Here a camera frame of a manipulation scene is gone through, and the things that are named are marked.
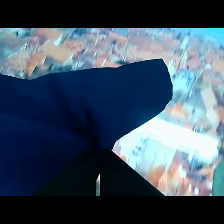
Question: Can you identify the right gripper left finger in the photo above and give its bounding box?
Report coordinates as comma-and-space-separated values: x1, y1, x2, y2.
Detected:
34, 156, 101, 197

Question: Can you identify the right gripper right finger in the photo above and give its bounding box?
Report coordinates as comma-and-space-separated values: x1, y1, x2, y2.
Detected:
99, 148, 165, 197

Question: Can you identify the dark blue garment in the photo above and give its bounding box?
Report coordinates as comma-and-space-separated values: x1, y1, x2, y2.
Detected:
0, 58, 174, 197

